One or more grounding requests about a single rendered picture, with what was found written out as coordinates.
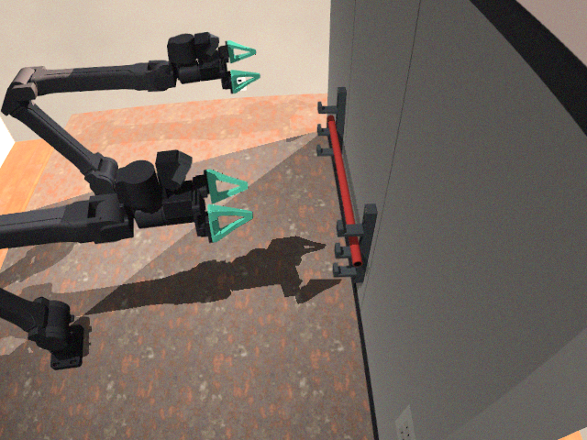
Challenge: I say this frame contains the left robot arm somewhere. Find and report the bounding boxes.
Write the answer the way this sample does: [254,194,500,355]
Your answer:
[1,32,220,195]

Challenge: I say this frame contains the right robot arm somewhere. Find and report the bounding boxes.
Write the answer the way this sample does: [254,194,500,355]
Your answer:
[0,149,193,370]

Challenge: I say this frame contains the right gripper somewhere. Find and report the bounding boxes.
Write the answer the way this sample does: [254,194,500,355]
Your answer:
[161,170,253,243]

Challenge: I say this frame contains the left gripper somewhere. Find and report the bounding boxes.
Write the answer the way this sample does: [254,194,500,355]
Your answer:
[197,40,260,94]

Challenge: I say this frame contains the red metal bar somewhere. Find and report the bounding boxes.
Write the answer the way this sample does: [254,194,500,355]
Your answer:
[327,115,362,267]

